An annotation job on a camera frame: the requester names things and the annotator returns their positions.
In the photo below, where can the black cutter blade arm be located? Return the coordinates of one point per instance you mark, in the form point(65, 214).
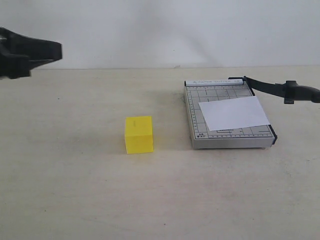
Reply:
point(290, 91)

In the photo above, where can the yellow cube block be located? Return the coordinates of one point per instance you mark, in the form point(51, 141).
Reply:
point(138, 135)

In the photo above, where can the white paper sheet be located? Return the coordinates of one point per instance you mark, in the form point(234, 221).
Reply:
point(234, 113)

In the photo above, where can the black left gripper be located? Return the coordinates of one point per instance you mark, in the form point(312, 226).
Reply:
point(19, 65)

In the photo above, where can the grey paper cutter base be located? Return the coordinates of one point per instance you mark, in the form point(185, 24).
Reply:
point(196, 91)

